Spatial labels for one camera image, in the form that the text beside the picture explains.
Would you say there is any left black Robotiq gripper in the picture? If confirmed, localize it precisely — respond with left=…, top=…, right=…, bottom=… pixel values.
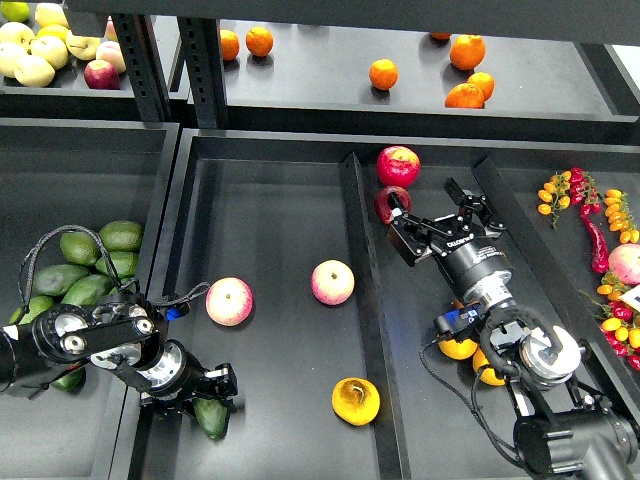
left=139, top=340, right=238, bottom=417

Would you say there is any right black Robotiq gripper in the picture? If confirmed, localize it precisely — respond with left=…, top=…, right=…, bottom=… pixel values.
left=387, top=178, right=513, bottom=303

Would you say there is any dark green avocado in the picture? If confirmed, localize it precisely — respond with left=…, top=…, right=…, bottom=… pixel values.
left=192, top=398, right=228, bottom=440

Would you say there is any yellow pear with stem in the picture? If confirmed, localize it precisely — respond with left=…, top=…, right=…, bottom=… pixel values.
left=331, top=377, right=381, bottom=426

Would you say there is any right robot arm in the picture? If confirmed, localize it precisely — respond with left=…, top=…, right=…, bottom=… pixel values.
left=376, top=178, right=639, bottom=479

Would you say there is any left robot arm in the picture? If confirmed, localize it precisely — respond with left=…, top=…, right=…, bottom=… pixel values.
left=1, top=261, right=238, bottom=414

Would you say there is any green avocado bottom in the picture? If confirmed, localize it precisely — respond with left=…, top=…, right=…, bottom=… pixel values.
left=50, top=368, right=86, bottom=393

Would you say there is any yellow pear left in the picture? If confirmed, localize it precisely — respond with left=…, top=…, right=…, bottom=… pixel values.
left=438, top=338, right=478, bottom=361

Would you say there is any green avocado centre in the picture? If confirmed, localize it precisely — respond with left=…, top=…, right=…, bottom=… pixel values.
left=61, top=274, right=113, bottom=306

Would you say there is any yellow pear bottom centre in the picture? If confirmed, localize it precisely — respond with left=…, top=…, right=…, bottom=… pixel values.
left=472, top=348, right=506, bottom=387

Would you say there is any green avocado top right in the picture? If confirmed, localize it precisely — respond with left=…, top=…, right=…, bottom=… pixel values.
left=99, top=220, right=144, bottom=252

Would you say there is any light green avocado left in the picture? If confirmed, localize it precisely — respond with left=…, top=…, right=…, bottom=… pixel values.
left=9, top=296, right=54, bottom=324

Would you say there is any dark avocado middle left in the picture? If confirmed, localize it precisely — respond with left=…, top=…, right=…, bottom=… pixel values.
left=32, top=264, right=89, bottom=297

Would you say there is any green avocado top left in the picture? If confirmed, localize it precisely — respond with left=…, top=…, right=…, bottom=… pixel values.
left=59, top=232, right=101, bottom=267

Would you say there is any dark red apple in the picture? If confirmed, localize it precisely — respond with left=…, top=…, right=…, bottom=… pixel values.
left=374, top=186, right=412, bottom=225

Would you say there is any bright red apple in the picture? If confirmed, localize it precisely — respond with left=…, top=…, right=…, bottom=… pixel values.
left=376, top=146, right=421, bottom=189

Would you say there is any pink apple left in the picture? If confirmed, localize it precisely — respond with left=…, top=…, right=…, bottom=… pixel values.
left=205, top=277, right=253, bottom=327

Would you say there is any pink apple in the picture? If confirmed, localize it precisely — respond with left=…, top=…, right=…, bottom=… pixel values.
left=205, top=277, right=253, bottom=327
left=311, top=259, right=355, bottom=306

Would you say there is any orange cherry tomato vine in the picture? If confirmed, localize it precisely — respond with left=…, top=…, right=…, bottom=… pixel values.
left=537, top=171, right=571, bottom=229

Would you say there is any pink apple centre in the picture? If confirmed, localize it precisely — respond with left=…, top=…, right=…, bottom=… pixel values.
left=311, top=259, right=355, bottom=306

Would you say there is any orange on shelf front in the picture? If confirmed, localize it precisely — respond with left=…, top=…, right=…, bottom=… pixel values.
left=445, top=83, right=485, bottom=109

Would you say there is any orange on shelf right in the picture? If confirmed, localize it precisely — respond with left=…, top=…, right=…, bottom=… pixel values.
left=467, top=72, right=495, bottom=101

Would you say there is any black centre tray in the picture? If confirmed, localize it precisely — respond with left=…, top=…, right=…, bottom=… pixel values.
left=109, top=128, right=640, bottom=480

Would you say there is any black tray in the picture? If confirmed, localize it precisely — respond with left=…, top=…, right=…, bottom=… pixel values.
left=109, top=128, right=640, bottom=480
left=1, top=119, right=178, bottom=479

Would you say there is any orange on shelf centre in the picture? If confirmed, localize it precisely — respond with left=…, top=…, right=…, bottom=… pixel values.
left=369, top=59, right=399, bottom=91

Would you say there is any red chili pepper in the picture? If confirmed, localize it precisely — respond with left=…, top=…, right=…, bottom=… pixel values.
left=580, top=205, right=609, bottom=274

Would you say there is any large orange on shelf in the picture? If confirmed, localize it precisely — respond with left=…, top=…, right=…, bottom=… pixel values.
left=449, top=34, right=486, bottom=71

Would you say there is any yellow cherry tomato vine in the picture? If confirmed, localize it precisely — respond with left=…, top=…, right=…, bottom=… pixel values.
left=605, top=189, right=639, bottom=244

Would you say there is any pink peach right edge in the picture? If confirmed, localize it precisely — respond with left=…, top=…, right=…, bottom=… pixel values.
left=608, top=243, right=640, bottom=285

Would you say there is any black left tray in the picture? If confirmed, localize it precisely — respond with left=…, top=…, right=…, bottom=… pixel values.
left=1, top=119, right=178, bottom=479

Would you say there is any orange on shelf left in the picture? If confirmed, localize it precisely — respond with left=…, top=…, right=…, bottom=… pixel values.
left=219, top=29, right=240, bottom=62

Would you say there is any red apple on shelf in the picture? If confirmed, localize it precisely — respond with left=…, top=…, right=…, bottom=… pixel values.
left=84, top=59, right=120, bottom=90

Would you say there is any yellow apple front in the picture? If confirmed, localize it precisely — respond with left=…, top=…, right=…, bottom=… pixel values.
left=14, top=55, right=55, bottom=87

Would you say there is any yellow apple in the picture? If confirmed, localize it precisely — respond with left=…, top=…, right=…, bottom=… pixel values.
left=30, top=36, right=69, bottom=70
left=14, top=55, right=55, bottom=87

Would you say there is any yellow apple centre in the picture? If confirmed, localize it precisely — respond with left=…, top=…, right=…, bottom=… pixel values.
left=30, top=36, right=69, bottom=70

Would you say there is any green lime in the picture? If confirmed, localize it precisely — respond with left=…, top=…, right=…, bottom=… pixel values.
left=1, top=1, right=31, bottom=23

